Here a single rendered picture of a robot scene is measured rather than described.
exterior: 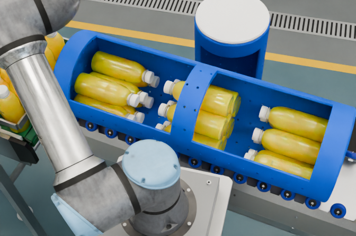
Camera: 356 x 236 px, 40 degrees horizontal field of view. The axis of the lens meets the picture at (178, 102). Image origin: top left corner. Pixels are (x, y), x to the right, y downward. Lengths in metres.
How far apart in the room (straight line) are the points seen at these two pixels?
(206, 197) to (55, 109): 0.44
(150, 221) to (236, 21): 0.95
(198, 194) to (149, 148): 0.25
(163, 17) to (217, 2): 1.49
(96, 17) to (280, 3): 1.27
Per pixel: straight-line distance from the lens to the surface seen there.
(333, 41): 3.32
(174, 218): 1.14
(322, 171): 1.34
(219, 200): 1.29
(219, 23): 1.84
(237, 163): 1.40
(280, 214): 1.60
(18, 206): 2.17
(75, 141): 1.01
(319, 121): 1.46
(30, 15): 1.04
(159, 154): 1.02
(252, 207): 1.61
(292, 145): 1.46
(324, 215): 1.56
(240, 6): 1.91
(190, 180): 1.24
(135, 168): 1.00
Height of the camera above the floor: 2.31
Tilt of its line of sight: 53 degrees down
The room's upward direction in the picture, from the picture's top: 4 degrees counter-clockwise
